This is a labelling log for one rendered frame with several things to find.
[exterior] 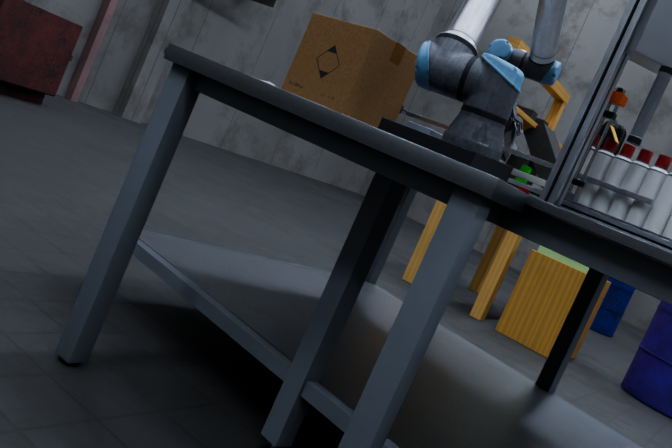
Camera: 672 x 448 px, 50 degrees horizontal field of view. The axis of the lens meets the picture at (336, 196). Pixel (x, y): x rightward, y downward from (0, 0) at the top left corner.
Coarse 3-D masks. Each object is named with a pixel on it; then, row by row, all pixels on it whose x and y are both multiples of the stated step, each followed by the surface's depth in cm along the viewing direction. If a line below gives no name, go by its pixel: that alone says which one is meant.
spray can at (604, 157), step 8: (608, 144) 201; (616, 144) 201; (600, 152) 201; (608, 152) 200; (600, 160) 200; (608, 160) 200; (592, 168) 202; (600, 168) 200; (608, 168) 201; (592, 176) 201; (600, 176) 200; (592, 184) 201; (584, 192) 201; (592, 192) 201; (584, 200) 201; (592, 200) 201
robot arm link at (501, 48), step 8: (496, 40) 218; (504, 40) 217; (488, 48) 219; (496, 48) 217; (504, 48) 217; (512, 48) 218; (496, 56) 217; (504, 56) 216; (512, 56) 217; (520, 56) 217; (512, 64) 218
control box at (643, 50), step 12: (660, 0) 183; (648, 12) 185; (660, 12) 184; (648, 24) 184; (660, 24) 184; (636, 36) 186; (648, 36) 184; (660, 36) 185; (636, 48) 184; (648, 48) 185; (660, 48) 185; (636, 60) 191; (648, 60) 187; (660, 60) 186
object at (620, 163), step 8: (624, 144) 198; (624, 152) 197; (632, 152) 197; (616, 160) 198; (624, 160) 196; (616, 168) 197; (624, 168) 196; (608, 176) 198; (616, 176) 197; (616, 184) 197; (600, 192) 198; (608, 192) 197; (616, 192) 197; (600, 200) 198; (608, 200) 197; (592, 208) 199; (600, 208) 198; (608, 208) 198
